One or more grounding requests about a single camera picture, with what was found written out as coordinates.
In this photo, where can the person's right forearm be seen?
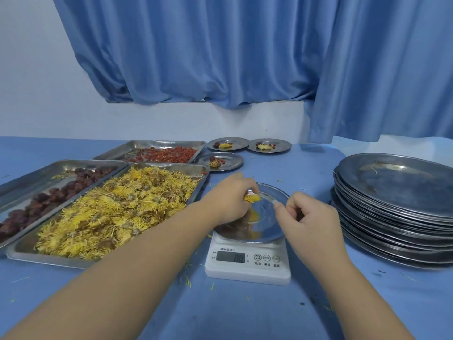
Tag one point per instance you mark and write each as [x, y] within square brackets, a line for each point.
[364, 308]

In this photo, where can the stack of steel plates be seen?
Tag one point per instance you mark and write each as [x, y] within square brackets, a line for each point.
[400, 215]

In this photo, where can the pile of yellow chrysanthemums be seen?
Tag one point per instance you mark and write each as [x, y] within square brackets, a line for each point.
[113, 212]

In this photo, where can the person's right hand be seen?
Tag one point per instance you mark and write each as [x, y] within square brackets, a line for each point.
[315, 233]

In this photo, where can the narrow blue curtain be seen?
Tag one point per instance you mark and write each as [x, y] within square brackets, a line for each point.
[389, 67]

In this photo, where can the blue tablecloth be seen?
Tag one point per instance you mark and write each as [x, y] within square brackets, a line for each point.
[247, 315]

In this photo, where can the person's left hand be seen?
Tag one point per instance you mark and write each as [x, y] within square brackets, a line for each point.
[226, 201]

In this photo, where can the white digital kitchen scale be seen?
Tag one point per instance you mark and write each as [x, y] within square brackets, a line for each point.
[247, 272]

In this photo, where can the wide blue curtain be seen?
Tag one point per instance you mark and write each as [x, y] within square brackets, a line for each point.
[212, 45]

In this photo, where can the rectangular steel tray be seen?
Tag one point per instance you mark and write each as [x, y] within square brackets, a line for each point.
[28, 177]
[113, 148]
[21, 253]

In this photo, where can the person's left forearm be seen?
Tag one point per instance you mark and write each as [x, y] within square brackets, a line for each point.
[106, 279]

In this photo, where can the round steel plate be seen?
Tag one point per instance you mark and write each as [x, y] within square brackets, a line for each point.
[265, 219]
[283, 145]
[240, 144]
[233, 162]

